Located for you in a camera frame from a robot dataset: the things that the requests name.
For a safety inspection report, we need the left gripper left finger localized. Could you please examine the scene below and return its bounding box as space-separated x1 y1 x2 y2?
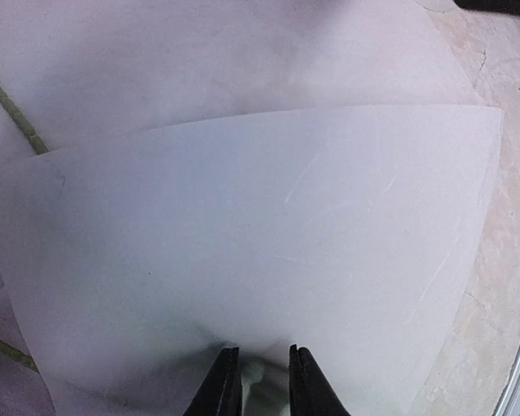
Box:
185 347 242 416

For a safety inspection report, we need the pink fake flower bunch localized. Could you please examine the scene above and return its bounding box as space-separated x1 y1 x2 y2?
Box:
0 85 49 373

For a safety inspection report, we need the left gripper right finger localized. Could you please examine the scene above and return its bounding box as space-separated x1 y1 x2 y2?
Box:
289 345 350 416

